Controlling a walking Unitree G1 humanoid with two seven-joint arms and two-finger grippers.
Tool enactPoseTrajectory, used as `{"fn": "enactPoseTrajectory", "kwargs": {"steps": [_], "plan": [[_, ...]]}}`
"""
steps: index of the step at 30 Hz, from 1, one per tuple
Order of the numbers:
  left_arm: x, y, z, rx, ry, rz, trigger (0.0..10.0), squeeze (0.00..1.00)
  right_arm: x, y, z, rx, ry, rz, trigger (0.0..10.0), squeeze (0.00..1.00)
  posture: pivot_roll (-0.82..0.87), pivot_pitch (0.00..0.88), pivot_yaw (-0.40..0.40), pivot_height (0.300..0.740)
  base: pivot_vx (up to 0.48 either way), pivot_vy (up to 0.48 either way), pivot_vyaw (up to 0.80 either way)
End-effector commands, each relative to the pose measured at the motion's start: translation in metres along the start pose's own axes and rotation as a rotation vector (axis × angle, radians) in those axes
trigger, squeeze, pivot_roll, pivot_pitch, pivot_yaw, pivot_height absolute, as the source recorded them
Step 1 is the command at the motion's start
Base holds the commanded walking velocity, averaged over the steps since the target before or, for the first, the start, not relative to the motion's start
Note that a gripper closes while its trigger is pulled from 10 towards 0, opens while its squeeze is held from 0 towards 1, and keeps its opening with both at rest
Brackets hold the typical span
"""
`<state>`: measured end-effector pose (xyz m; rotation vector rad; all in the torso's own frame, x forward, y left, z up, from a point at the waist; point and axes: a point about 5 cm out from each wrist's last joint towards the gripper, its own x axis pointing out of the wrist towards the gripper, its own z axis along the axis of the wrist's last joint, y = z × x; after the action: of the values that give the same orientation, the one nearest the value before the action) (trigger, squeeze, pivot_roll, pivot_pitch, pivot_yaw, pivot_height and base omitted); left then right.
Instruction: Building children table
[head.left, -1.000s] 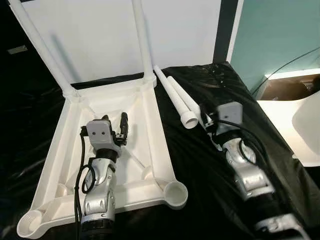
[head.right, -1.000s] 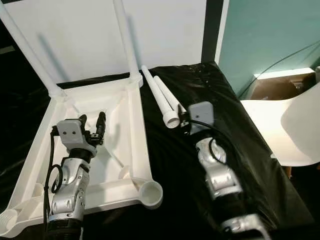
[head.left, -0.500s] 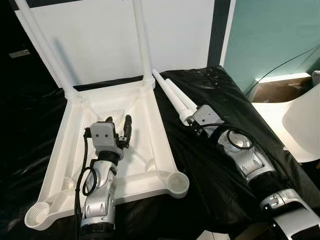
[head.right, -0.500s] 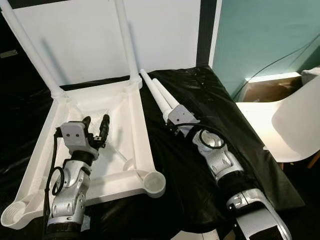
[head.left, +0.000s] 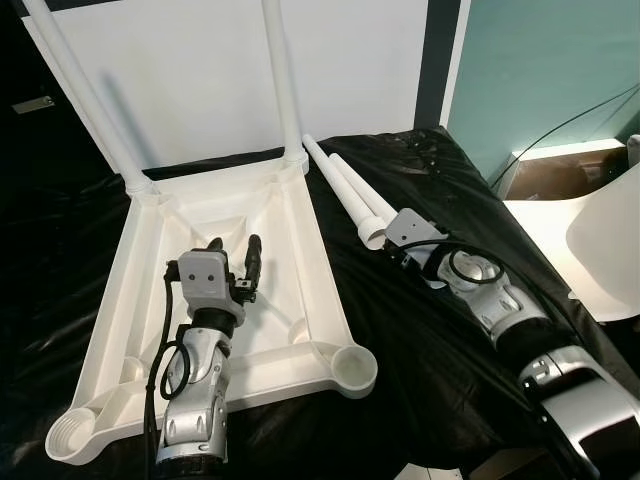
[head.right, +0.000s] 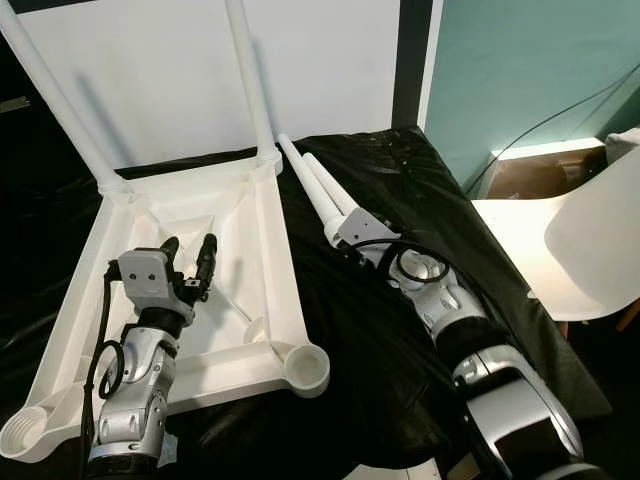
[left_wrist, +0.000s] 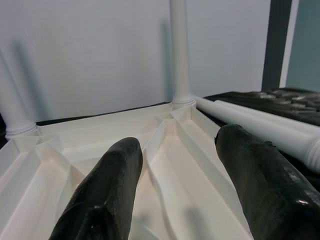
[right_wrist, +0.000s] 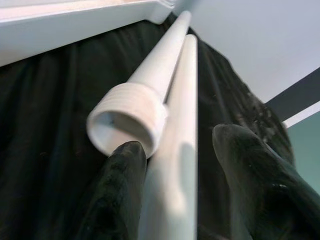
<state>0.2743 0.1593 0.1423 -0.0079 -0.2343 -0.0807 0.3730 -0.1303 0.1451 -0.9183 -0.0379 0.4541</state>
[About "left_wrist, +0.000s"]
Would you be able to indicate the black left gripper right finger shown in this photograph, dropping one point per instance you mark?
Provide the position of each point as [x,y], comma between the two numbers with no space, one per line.
[270,190]

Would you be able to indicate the large white backdrop panel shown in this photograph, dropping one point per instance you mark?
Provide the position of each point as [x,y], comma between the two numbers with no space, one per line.
[100,50]

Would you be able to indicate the black vertical frame post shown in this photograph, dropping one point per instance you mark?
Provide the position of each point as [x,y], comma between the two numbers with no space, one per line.
[276,42]

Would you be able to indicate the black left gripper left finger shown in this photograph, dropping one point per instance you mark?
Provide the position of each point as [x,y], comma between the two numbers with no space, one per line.
[105,190]

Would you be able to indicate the white plastic table top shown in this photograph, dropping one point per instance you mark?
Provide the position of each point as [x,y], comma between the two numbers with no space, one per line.
[175,162]

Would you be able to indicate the black table cloth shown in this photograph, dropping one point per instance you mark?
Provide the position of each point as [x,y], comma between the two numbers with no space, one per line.
[287,100]

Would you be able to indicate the white plastic table leg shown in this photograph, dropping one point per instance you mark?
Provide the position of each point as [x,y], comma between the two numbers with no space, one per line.
[15,105]
[275,117]
[262,135]
[179,50]

